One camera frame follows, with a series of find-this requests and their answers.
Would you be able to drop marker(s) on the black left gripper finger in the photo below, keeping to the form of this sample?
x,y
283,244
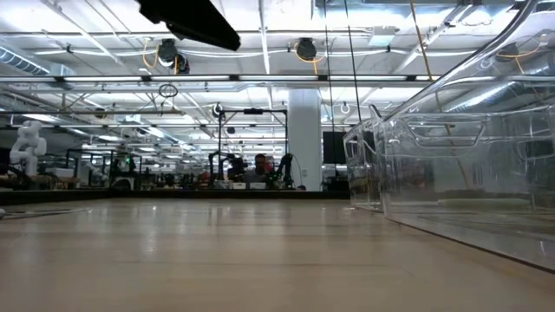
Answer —
x,y
195,21

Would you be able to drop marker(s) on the black background robot arm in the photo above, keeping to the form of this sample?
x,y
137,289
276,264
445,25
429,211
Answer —
x,y
230,164
285,169

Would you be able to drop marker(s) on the long ceiling light bar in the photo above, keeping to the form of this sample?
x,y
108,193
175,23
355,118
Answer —
x,y
191,78

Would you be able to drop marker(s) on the white building column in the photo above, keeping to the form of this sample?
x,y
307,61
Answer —
x,y
303,130

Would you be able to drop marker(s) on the person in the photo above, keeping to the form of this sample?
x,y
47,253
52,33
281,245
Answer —
x,y
260,162

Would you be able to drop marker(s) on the black monitor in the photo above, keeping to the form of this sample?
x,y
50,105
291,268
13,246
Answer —
x,y
334,147

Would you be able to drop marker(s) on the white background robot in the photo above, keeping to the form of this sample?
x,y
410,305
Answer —
x,y
28,147

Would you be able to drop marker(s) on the clear plastic bin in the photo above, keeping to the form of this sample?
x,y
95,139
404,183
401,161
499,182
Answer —
x,y
477,173
360,173
537,173

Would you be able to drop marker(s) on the black background workstation frame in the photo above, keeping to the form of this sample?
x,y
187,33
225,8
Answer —
x,y
117,171

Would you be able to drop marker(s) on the silver ventilation duct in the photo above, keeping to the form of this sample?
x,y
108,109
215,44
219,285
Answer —
x,y
26,63

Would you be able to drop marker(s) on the black metal table frame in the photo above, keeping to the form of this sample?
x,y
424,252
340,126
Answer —
x,y
130,195

